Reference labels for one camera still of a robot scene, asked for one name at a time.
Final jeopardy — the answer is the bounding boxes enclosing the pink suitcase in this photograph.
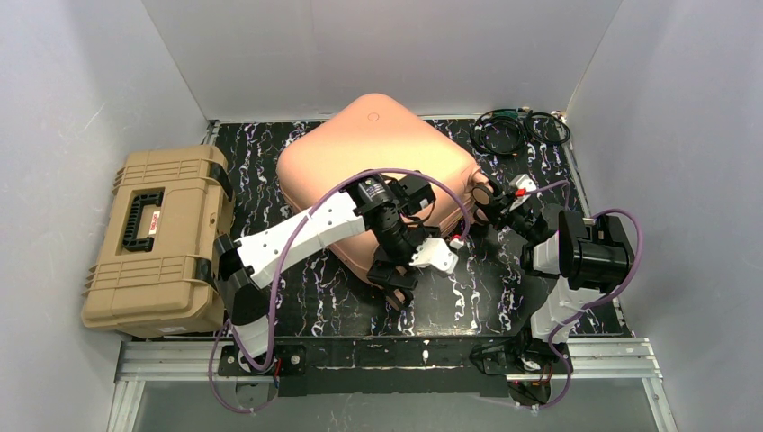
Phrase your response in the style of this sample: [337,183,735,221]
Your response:
[276,94,488,309]

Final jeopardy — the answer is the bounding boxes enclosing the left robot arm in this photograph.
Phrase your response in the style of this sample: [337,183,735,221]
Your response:
[214,168,444,372]

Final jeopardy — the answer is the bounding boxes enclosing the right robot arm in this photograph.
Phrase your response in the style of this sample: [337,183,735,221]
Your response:
[478,189,635,345]

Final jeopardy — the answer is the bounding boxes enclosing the tan plastic tool case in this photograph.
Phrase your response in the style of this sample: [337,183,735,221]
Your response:
[81,145,235,338]

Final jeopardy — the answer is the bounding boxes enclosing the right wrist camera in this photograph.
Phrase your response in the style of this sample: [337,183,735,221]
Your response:
[509,174,537,212]

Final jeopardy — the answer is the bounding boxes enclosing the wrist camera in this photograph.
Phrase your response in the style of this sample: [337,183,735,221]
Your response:
[408,238,465,276]
[509,174,537,212]

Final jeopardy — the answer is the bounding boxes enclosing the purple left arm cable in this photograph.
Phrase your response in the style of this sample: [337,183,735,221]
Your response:
[207,167,473,416]

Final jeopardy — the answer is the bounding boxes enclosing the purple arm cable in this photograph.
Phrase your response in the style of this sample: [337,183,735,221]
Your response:
[518,179,646,412]
[207,167,473,416]

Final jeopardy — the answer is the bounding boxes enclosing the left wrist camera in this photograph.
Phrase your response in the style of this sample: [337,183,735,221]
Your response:
[408,238,465,276]

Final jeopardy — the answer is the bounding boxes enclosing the black cable bundle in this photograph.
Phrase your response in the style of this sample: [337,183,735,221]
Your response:
[469,108,532,158]

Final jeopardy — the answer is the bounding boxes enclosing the black coiled cable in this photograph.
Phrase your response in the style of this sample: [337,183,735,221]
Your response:
[524,109,572,146]

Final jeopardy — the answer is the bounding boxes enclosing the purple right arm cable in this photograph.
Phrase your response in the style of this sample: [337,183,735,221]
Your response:
[518,179,646,412]

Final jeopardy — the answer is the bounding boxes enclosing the aluminium frame rail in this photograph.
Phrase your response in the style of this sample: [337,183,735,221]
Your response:
[108,337,677,431]

